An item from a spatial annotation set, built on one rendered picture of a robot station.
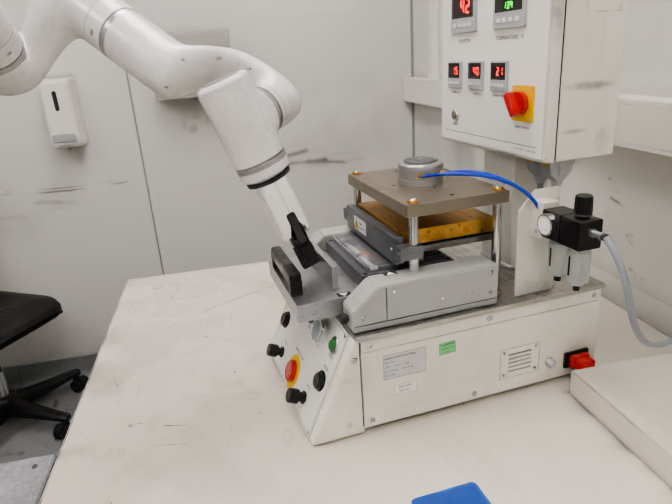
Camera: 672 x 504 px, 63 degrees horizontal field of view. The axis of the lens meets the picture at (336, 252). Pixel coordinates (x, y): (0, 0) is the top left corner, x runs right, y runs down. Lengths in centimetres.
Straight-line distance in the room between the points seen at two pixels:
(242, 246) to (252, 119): 176
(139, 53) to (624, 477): 94
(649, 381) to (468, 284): 34
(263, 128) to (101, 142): 170
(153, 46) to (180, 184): 159
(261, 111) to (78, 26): 34
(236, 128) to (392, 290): 33
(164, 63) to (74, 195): 170
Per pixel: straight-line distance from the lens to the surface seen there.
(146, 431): 104
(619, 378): 105
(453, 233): 93
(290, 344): 108
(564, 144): 93
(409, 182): 96
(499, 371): 101
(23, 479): 103
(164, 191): 251
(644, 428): 95
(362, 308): 83
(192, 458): 95
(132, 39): 96
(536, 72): 92
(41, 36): 109
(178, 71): 93
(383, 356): 87
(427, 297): 87
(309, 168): 251
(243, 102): 84
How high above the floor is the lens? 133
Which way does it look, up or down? 20 degrees down
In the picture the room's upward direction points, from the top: 4 degrees counter-clockwise
